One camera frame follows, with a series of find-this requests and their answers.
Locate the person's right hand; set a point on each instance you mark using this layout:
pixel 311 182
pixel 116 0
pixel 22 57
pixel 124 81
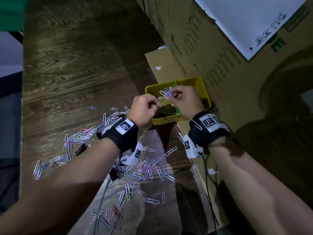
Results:
pixel 188 102

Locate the person's left hand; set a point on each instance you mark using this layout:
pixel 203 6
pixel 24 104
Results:
pixel 143 110

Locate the heap of paper clips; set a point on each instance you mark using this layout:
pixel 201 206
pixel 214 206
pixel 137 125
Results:
pixel 166 111

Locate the single white paper clip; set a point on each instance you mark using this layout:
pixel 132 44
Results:
pixel 196 124

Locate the blue white paper clip cluster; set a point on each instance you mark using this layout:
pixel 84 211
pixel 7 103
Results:
pixel 167 91

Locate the yellow plastic tray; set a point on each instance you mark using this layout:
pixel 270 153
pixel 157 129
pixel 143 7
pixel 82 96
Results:
pixel 168 119

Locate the pile of coloured paper clips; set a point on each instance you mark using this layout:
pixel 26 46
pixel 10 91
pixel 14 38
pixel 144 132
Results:
pixel 146 168

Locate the person's left forearm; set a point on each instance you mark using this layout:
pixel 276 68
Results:
pixel 61 183

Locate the person's right forearm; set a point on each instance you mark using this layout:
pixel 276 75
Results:
pixel 256 188

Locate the large printed cardboard box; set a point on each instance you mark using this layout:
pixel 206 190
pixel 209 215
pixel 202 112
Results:
pixel 190 46

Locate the green divider card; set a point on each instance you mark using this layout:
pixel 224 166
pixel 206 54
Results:
pixel 175 84

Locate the flat cardboard sheet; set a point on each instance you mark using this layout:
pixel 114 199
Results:
pixel 166 61

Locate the white round lid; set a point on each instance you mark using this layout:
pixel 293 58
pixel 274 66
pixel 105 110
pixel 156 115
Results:
pixel 162 47

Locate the white paper sheet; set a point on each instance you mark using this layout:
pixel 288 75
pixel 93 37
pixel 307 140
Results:
pixel 244 21
pixel 307 100

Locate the green cloth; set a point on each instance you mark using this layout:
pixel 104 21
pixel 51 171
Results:
pixel 11 14

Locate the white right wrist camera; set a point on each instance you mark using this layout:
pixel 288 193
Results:
pixel 192 150

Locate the black stand frame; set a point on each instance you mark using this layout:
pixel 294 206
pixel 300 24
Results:
pixel 17 36

